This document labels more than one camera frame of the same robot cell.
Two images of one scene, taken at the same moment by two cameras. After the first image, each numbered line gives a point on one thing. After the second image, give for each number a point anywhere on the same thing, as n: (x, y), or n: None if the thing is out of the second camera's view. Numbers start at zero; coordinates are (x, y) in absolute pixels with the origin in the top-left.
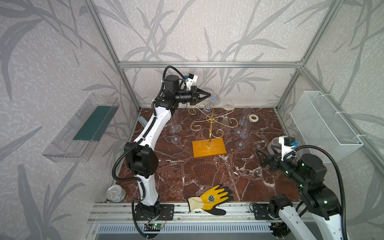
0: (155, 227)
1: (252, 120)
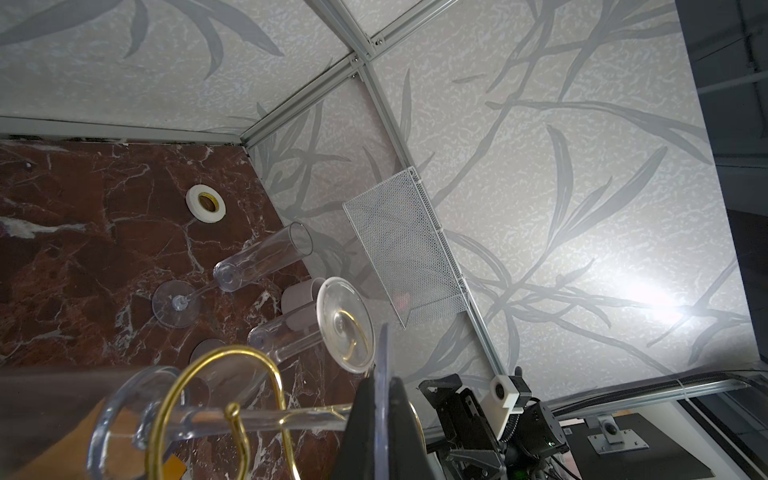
0: None
1: (205, 203)
